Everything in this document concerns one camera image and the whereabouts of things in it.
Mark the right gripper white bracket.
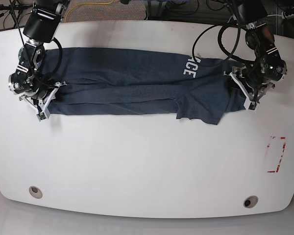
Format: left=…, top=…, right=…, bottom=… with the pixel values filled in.
left=19, top=81, right=67, bottom=119

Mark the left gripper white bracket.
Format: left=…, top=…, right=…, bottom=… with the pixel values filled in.
left=224, top=66, right=275, bottom=110

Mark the dark blue T-shirt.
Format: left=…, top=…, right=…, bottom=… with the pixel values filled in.
left=49, top=47, right=245, bottom=125

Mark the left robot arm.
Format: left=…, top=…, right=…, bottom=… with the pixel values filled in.
left=225, top=0, right=287, bottom=111

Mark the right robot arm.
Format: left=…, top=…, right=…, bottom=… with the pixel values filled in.
left=8, top=0, right=70, bottom=120

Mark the red tape rectangle marking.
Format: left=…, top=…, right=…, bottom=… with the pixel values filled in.
left=264, top=136, right=286, bottom=173

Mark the black tripod stand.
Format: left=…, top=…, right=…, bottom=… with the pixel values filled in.
left=0, top=0, right=33, bottom=30

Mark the white power strip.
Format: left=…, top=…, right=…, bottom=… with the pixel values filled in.
left=282, top=6, right=294, bottom=20

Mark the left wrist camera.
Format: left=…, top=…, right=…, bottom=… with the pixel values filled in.
left=247, top=101, right=258, bottom=111

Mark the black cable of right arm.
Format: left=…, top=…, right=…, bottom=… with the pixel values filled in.
left=39, top=38, right=63, bottom=81

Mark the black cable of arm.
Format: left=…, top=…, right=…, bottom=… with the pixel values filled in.
left=39, top=38, right=63, bottom=81
left=191, top=0, right=255, bottom=71

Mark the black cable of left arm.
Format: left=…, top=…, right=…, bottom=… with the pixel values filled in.
left=191, top=0, right=255, bottom=71

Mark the yellow cable on floor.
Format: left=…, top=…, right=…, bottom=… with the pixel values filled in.
left=65, top=0, right=115, bottom=23

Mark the right table cable grommet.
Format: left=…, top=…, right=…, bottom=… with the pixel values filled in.
left=244, top=195, right=258, bottom=209

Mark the table cable grommet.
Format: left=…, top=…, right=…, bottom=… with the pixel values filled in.
left=29, top=186, right=43, bottom=199
left=244, top=195, right=258, bottom=209

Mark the left table cable grommet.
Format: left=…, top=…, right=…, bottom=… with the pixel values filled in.
left=29, top=186, right=43, bottom=199

